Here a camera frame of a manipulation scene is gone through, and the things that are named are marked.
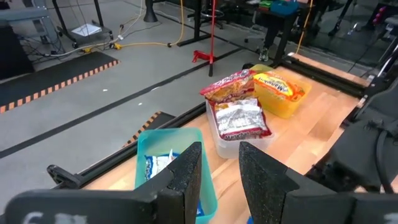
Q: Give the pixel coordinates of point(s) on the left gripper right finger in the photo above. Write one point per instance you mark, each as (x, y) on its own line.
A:
(264, 193)

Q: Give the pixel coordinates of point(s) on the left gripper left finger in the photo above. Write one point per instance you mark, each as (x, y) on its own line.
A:
(186, 186)

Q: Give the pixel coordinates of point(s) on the blue soy sauce ramen packet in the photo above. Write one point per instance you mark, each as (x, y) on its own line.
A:
(157, 165)
(200, 211)

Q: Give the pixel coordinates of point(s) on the red beef ramen packet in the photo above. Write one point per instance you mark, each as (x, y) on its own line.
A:
(230, 87)
(239, 119)

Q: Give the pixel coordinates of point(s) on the orange chicken ramen packet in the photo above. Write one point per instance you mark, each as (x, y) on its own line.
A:
(276, 85)

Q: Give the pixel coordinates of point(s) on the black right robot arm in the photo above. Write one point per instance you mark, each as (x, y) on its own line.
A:
(382, 102)

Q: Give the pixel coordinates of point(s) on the teal plastic bin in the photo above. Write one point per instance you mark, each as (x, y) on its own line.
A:
(174, 140)

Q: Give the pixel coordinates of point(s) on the clear plastic bin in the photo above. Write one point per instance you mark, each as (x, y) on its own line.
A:
(230, 149)

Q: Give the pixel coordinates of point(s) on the black mat with hazard stripes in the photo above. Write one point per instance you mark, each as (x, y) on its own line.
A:
(46, 74)
(161, 119)

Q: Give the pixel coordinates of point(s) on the yellow plastic bin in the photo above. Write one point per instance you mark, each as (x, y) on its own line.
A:
(280, 107)

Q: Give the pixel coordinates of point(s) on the red floor stand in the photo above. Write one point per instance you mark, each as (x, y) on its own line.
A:
(202, 56)

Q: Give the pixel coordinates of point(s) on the person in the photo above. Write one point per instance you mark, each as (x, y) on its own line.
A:
(263, 55)

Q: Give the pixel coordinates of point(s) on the blue storage bin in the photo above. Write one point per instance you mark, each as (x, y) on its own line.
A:
(284, 7)

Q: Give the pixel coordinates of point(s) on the black stand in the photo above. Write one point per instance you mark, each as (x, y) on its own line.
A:
(198, 21)

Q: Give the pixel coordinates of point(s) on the black cart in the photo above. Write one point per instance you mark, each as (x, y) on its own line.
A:
(105, 32)

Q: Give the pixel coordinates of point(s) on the black cone base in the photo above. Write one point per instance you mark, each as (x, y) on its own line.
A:
(150, 12)

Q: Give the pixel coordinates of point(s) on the white paper sheet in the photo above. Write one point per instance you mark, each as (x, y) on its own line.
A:
(86, 30)

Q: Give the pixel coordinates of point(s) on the black cabinet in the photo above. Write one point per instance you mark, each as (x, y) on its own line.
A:
(12, 53)

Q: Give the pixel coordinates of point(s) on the grey desk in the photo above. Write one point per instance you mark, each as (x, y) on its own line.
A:
(21, 14)

